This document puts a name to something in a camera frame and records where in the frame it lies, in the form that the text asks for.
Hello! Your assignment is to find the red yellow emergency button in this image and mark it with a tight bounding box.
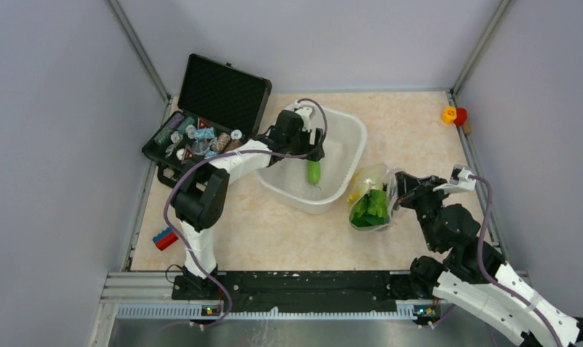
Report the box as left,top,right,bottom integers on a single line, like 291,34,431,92
441,106,472,135

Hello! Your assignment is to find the light green small cucumber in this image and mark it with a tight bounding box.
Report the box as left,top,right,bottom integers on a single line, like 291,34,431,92
307,160,321,186

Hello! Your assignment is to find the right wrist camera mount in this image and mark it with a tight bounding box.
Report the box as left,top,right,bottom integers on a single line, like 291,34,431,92
433,164,477,194

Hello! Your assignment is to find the white radish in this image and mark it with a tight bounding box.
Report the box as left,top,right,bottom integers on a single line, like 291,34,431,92
346,163,388,205

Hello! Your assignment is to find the green leaf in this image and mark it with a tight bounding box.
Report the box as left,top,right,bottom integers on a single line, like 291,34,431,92
349,189,390,228

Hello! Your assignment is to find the clear zip top bag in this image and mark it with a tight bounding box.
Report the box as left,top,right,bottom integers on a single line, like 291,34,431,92
347,163,404,232

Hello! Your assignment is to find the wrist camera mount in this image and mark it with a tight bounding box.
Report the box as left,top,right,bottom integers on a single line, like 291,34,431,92
293,100,315,132
433,164,477,194

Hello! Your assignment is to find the white plastic basket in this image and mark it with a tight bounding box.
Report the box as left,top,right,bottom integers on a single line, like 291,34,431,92
257,99,367,215

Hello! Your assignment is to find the black open case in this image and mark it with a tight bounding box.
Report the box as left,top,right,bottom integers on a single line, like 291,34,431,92
142,53,272,188

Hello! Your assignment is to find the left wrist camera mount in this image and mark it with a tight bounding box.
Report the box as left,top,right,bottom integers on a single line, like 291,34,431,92
293,100,315,132

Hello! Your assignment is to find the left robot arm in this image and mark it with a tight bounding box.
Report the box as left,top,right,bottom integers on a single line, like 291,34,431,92
165,106,328,299

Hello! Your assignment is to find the red blue toy block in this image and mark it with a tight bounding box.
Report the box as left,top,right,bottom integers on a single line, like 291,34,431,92
152,227,179,252

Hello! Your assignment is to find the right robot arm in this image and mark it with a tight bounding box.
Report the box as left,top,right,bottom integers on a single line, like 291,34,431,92
393,166,583,346

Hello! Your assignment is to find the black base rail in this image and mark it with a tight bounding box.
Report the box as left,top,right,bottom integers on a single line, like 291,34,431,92
99,267,465,322

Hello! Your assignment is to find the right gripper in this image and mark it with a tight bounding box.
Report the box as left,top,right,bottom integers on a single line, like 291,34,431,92
395,170,452,251

